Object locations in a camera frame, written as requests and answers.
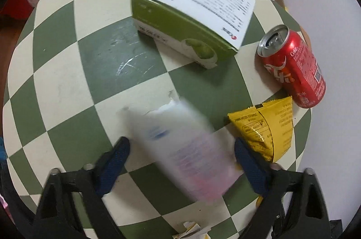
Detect yellow snack bag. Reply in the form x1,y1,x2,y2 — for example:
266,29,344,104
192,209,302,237
228,96,293,162

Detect red Coke can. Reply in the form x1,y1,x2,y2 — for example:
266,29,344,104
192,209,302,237
257,25,326,109

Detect small torn paper scrap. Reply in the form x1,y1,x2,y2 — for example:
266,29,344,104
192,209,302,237
173,221,211,239

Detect green white cardboard box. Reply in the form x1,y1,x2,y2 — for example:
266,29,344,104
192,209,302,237
131,0,255,69

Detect white wrapper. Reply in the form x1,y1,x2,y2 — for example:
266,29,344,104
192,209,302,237
122,100,241,202

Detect green checkered table cover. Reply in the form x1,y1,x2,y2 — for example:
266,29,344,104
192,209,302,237
2,0,303,238

